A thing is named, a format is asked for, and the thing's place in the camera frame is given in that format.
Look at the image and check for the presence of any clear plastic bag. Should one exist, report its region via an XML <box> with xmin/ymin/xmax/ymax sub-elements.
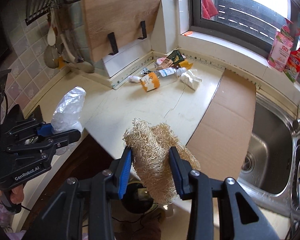
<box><xmin>51</xmin><ymin>86</ymin><xmax>86</xmax><ymax>134</ymax></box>

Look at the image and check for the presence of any loofah sponge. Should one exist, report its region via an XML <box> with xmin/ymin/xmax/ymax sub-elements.
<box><xmin>123</xmin><ymin>118</ymin><xmax>200</xmax><ymax>205</ymax></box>

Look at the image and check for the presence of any small white dropper bottle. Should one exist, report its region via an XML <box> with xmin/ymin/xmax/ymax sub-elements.
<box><xmin>128</xmin><ymin>76</ymin><xmax>141</xmax><ymax>83</ymax></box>

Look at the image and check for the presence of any orange paper cake cup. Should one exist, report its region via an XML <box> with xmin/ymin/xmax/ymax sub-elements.
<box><xmin>140</xmin><ymin>72</ymin><xmax>160</xmax><ymax>92</ymax></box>

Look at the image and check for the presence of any black white snack wrapper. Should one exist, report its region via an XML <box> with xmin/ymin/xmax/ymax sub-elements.
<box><xmin>140</xmin><ymin>68</ymin><xmax>152</xmax><ymax>77</ymax></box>

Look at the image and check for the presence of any clear plastic bottle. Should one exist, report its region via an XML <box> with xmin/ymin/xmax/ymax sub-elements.
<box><xmin>154</xmin><ymin>67</ymin><xmax>187</xmax><ymax>86</ymax></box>

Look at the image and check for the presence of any white paper bag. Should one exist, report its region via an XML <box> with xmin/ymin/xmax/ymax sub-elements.
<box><xmin>179</xmin><ymin>69</ymin><xmax>202</xmax><ymax>91</ymax></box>

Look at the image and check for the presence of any yellow snack packet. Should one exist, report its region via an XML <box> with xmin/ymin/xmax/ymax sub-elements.
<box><xmin>178</xmin><ymin>60</ymin><xmax>193</xmax><ymax>70</ymax></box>

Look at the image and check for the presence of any round trash bin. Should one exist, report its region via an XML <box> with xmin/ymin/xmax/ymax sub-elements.
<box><xmin>121</xmin><ymin>180</ymin><xmax>154</xmax><ymax>214</ymax></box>

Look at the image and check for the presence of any person's left hand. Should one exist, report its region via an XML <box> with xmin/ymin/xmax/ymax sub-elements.
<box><xmin>0</xmin><ymin>185</ymin><xmax>24</xmax><ymax>204</ymax></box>

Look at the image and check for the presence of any stainless steel sink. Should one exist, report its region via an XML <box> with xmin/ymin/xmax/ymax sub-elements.
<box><xmin>238</xmin><ymin>94</ymin><xmax>300</xmax><ymax>219</ymax></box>

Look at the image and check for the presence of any mesh strainer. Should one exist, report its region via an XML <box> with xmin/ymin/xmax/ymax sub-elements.
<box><xmin>44</xmin><ymin>45</ymin><xmax>59</xmax><ymax>69</ymax></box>

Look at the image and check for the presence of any brown cardboard sheet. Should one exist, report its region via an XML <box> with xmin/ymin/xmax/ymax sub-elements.
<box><xmin>187</xmin><ymin>69</ymin><xmax>256</xmax><ymax>180</ymax></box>

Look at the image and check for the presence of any white rice paddle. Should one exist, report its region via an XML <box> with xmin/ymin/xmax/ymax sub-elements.
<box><xmin>47</xmin><ymin>8</ymin><xmax>56</xmax><ymax>46</ymax></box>

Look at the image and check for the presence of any chrome faucet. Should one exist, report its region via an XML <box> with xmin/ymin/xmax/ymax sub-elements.
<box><xmin>292</xmin><ymin>105</ymin><xmax>300</xmax><ymax>134</ymax></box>

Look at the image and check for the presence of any wooden cutting board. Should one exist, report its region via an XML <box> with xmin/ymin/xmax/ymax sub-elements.
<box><xmin>81</xmin><ymin>0</ymin><xmax>161</xmax><ymax>62</ymax></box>

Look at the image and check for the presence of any beige crumpled carton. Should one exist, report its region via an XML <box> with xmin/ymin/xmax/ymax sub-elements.
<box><xmin>156</xmin><ymin>57</ymin><xmax>173</xmax><ymax>70</ymax></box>

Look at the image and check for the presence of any dark green packet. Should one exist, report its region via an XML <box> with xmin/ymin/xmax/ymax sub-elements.
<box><xmin>167</xmin><ymin>50</ymin><xmax>185</xmax><ymax>66</ymax></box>

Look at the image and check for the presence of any red spray bottle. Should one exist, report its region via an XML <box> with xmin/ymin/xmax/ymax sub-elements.
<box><xmin>284</xmin><ymin>28</ymin><xmax>300</xmax><ymax>83</ymax></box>

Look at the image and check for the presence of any pink detergent refill pouch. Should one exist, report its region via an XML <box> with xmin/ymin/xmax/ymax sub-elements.
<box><xmin>267</xmin><ymin>18</ymin><xmax>293</xmax><ymax>72</ymax></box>

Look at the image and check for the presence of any window frame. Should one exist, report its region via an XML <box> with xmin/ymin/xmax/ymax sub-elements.
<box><xmin>187</xmin><ymin>0</ymin><xmax>300</xmax><ymax>86</ymax></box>

